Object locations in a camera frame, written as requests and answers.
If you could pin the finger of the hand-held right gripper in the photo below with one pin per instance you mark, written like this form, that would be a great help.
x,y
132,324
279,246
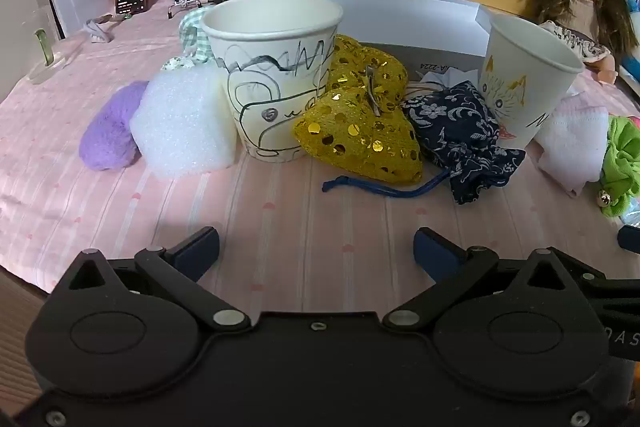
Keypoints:
x,y
629,238

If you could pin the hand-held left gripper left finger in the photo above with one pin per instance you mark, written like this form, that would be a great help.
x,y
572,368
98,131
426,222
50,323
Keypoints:
x,y
200,252

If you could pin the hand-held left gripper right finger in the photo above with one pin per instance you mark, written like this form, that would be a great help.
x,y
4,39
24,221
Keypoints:
x,y
435,252

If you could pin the green scrunchie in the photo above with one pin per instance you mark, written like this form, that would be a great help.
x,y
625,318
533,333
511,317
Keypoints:
x,y
622,162

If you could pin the white soft cloth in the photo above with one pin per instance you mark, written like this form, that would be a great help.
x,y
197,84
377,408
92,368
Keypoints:
x,y
570,142

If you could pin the gold sequin pouch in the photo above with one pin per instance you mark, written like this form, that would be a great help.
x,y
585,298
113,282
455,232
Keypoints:
x,y
360,142

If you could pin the purple fluffy pom pouch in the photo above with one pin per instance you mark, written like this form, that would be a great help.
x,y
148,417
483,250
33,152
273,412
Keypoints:
x,y
107,132

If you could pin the small green floral cloth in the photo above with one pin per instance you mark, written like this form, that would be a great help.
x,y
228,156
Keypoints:
x,y
177,64

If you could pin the green checkered cloth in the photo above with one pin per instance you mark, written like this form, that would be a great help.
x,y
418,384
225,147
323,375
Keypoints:
x,y
192,34

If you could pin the grey shallow box tray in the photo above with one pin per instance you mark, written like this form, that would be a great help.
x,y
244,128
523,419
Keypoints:
x,y
410,14

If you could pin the large scribbled paper cup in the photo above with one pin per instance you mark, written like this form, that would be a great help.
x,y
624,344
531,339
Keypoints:
x,y
270,72

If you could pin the cat drawing paper cup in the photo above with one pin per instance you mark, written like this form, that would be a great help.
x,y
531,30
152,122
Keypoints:
x,y
520,77

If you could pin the clear green plastic hook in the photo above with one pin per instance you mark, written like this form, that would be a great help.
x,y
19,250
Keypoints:
x,y
44,47

